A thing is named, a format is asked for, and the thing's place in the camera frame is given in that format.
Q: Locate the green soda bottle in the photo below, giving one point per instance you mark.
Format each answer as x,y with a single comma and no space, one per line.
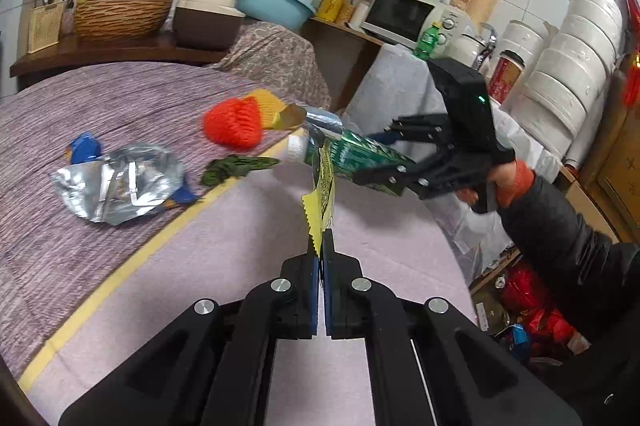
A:
431,41

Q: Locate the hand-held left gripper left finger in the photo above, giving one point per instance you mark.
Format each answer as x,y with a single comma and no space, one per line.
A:
312,301

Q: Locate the green plastic bottle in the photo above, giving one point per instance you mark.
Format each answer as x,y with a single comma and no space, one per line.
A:
360,153

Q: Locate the dark green wrapper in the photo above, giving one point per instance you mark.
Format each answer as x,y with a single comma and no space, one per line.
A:
235,167

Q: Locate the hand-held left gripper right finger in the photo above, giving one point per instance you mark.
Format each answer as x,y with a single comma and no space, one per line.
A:
327,306

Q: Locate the beige chopstick holder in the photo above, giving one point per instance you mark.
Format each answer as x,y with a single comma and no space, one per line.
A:
46,28

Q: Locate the gold lined foil wrapper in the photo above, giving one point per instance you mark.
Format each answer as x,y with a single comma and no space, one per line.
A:
320,118

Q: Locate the floral cloth cover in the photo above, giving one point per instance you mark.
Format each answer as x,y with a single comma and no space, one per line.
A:
280,56

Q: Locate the white cloth cover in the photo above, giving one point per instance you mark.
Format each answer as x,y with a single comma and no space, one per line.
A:
395,91

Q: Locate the white microwave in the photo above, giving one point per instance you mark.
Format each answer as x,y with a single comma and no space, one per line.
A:
400,13

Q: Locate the small blue wrapper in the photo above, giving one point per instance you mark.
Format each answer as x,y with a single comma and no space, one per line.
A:
85,148

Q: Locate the red plastic bag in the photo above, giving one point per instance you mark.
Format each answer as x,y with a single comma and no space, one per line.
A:
535,306

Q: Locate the red cup with black lid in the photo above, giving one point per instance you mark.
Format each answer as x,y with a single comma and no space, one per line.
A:
506,78

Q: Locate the red foam net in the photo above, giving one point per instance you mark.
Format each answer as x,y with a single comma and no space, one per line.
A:
232,123

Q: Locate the large silver foil bag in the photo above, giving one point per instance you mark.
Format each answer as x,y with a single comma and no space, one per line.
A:
125,183

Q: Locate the yellow foam net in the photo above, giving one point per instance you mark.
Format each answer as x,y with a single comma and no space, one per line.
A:
270,103

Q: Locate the light blue basin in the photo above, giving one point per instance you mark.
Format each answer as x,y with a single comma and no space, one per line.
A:
272,6

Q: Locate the person's right hand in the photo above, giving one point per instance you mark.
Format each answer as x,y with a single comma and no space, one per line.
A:
507,178

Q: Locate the white electric kettle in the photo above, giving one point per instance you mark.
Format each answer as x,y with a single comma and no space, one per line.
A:
467,48

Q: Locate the brown rice cooker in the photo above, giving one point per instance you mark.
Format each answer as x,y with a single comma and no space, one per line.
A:
205,23

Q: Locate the dark wooden counter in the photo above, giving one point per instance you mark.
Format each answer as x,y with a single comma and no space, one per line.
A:
115,53

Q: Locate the purple striped tablecloth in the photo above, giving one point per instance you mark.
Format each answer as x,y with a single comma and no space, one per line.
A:
150,96

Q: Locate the yellow green wrapper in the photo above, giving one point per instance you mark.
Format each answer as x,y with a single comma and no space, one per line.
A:
322,196

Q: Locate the stack of white bowls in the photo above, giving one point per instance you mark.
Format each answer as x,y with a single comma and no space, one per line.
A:
575,56

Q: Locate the glass storage jar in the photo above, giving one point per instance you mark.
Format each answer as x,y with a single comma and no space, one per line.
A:
359,6

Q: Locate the pink tablecloth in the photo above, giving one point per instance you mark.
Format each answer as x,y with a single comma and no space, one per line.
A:
225,256

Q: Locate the person's right forearm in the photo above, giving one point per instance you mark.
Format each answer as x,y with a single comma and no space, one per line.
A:
560,236

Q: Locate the woven pattern basin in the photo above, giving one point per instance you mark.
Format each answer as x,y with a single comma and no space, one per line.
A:
122,18

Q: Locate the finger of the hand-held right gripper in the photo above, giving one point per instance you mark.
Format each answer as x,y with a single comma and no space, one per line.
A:
415,128
430,176

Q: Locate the red hanging ornament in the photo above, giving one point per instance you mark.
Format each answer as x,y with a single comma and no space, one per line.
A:
632,36

